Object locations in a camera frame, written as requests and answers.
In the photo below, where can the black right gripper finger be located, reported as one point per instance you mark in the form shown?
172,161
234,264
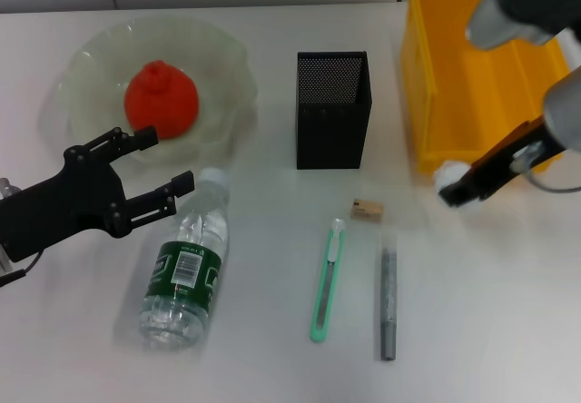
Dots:
463,192

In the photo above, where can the translucent glass fruit plate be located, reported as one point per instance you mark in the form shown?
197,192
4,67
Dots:
218,81

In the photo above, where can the green utility knife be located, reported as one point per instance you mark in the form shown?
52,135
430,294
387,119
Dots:
329,280

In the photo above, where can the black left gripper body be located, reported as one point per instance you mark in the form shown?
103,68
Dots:
68,203

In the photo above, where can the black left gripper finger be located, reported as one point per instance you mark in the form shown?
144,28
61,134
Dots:
154,201
131,137

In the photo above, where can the grey marker pen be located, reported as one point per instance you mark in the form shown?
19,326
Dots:
388,294

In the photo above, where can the red-orange fruit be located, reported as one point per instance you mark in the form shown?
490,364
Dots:
161,96

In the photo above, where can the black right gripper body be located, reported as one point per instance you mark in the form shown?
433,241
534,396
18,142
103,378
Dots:
517,153

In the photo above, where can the water bottle green label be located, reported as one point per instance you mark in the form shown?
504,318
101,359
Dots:
186,267

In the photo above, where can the yellow plastic bin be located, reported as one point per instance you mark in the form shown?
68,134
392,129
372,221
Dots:
454,103

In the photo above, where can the black mesh pen holder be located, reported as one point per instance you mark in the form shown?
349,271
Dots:
331,140

